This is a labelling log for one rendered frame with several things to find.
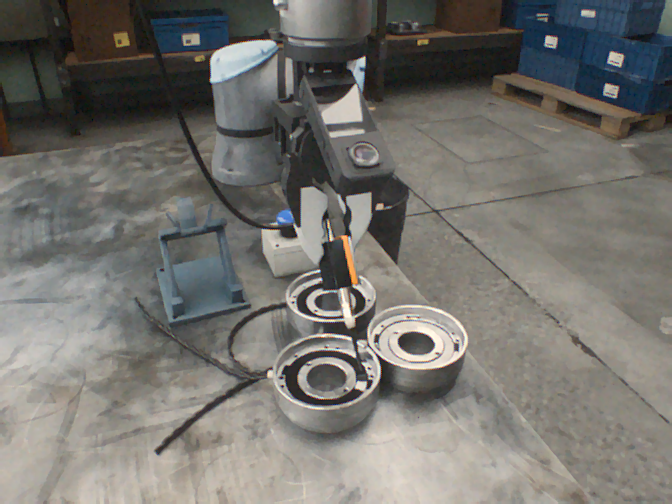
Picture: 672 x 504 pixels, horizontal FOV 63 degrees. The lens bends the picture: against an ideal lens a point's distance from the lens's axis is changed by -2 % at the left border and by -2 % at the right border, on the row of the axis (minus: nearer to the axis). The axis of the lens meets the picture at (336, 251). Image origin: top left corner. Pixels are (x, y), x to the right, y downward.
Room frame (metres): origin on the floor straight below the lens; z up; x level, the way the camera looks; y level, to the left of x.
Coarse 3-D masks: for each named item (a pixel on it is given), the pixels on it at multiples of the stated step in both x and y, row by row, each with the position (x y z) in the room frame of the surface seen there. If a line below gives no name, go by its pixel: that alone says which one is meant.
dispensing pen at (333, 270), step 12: (324, 216) 0.49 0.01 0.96; (324, 228) 0.48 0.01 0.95; (336, 240) 0.46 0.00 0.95; (324, 252) 0.46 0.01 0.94; (336, 252) 0.46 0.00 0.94; (324, 264) 0.47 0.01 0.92; (336, 264) 0.45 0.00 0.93; (324, 276) 0.47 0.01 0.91; (336, 276) 0.44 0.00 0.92; (348, 276) 0.45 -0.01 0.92; (324, 288) 0.46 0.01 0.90; (336, 288) 0.44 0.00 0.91; (348, 288) 0.45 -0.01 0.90; (348, 300) 0.44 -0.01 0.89; (348, 312) 0.44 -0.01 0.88; (348, 324) 0.43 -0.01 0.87
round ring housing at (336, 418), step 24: (312, 336) 0.45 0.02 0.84; (336, 336) 0.45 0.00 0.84; (288, 360) 0.43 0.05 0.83; (312, 360) 0.43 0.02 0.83; (336, 360) 0.43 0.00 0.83; (312, 384) 0.42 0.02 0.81; (336, 384) 0.42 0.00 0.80; (288, 408) 0.37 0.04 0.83; (312, 408) 0.35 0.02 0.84; (336, 408) 0.35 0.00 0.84; (360, 408) 0.36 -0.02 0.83; (336, 432) 0.36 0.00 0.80
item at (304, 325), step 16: (288, 288) 0.54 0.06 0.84; (304, 288) 0.56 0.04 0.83; (320, 288) 0.56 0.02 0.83; (368, 288) 0.55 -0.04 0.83; (288, 304) 0.51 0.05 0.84; (320, 304) 0.55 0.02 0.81; (336, 304) 0.55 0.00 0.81; (368, 304) 0.53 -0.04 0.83; (304, 320) 0.49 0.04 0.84; (320, 320) 0.48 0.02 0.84; (336, 320) 0.48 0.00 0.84; (368, 320) 0.50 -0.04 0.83; (304, 336) 0.50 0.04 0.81
